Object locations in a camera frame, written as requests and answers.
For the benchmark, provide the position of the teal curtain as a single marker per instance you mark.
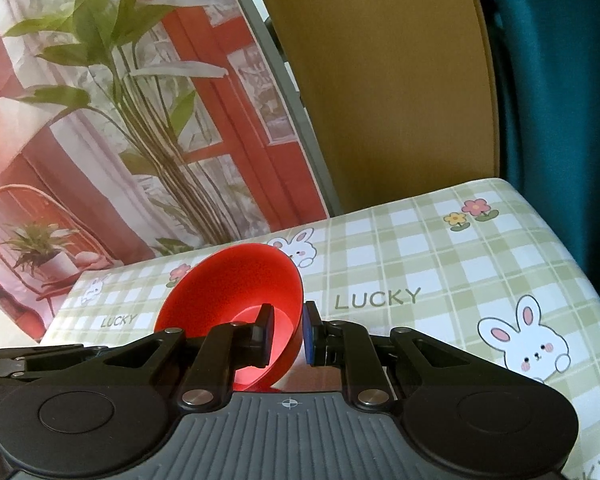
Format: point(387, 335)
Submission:
point(555, 85)

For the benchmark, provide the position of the printed backdrop cloth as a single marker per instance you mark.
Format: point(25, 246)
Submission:
point(80, 110)

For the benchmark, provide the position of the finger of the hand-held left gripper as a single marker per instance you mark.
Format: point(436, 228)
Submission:
point(10, 360)

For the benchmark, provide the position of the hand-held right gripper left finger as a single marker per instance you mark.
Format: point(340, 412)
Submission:
point(262, 335)

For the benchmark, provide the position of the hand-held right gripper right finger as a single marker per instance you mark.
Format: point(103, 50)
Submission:
point(308, 335)

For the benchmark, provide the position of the wooden board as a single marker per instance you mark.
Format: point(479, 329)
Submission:
point(380, 85)

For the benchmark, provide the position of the checked rabbit print tablecloth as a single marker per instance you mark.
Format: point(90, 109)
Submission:
point(430, 270)

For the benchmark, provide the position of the red bowl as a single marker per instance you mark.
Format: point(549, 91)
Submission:
point(220, 280)

